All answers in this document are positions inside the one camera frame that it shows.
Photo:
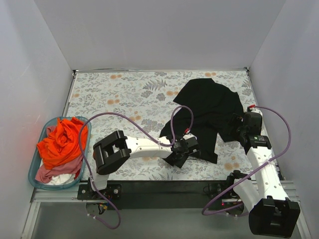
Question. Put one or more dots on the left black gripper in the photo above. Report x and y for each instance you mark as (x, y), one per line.
(178, 158)

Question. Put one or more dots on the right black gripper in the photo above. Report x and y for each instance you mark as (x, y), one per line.
(236, 122)

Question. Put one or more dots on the black t shirt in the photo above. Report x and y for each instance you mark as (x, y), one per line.
(213, 106)

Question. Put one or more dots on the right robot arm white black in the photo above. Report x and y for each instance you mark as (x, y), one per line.
(271, 212)

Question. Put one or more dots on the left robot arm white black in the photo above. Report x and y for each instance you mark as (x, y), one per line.
(114, 150)

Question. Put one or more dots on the floral patterned table mat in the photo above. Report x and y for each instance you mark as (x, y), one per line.
(141, 103)

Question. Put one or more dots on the orange t shirt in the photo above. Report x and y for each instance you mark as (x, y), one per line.
(62, 144)

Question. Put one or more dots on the white t shirt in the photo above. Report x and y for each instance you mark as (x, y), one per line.
(61, 179)

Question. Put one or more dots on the pink t shirt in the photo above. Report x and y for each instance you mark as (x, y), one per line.
(44, 175)

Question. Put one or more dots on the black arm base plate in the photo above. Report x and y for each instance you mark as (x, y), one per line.
(163, 194)

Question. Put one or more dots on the aluminium frame rail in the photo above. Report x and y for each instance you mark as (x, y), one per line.
(75, 194)

